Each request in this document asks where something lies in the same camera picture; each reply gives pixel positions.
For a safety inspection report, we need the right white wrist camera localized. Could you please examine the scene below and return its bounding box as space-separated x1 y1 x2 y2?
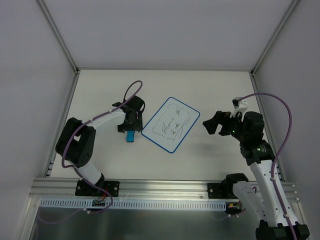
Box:
230 97 249 118

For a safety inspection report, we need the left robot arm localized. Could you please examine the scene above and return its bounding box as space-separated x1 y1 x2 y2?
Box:
55 96 146 197

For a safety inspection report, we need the blue foam whiteboard eraser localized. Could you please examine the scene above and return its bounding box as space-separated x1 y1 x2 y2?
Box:
126 131 135 143

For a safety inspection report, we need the aluminium mounting rail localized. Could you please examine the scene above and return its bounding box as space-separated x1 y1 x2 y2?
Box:
29 176 300 203

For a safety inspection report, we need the right aluminium frame post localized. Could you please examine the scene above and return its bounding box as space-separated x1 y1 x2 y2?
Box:
249 0 301 181

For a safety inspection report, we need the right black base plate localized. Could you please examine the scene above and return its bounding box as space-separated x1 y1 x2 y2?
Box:
206 182 233 199

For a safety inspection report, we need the blue-framed small whiteboard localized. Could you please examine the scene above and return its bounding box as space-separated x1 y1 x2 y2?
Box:
141 96 201 154

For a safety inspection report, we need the aluminium frame post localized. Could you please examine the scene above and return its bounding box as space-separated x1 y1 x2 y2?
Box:
36 0 79 178
249 0 301 181

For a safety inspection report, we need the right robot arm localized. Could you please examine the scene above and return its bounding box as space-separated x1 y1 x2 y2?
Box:
202 111 310 240

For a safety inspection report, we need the white slotted cable duct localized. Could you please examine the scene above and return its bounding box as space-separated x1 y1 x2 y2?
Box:
39 198 227 212

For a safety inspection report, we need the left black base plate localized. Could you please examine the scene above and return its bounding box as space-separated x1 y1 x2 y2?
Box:
75 180 120 197

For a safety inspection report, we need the left aluminium frame post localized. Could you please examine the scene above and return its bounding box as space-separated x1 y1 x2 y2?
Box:
36 0 79 178

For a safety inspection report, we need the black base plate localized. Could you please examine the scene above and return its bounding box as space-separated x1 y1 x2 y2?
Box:
206 182 233 199
75 180 120 197

